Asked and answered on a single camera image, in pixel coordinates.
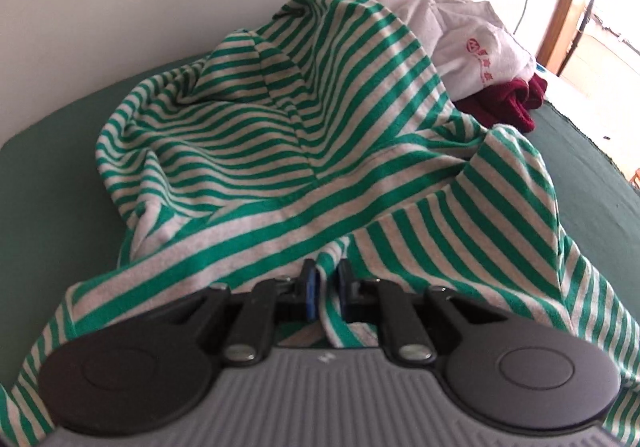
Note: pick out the wooden window frame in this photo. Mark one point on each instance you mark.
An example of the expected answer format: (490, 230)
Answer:
(565, 2)

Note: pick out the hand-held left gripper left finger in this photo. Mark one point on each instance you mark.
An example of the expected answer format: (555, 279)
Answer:
(311, 292)

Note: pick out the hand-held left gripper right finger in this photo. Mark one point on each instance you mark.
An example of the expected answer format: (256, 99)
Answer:
(345, 289)

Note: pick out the green white striped shirt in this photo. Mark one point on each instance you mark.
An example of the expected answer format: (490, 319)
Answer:
(300, 152)

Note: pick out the white garment with red print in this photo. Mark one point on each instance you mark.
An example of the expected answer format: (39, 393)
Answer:
(465, 32)

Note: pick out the dark red garment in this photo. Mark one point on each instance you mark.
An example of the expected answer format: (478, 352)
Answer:
(500, 102)

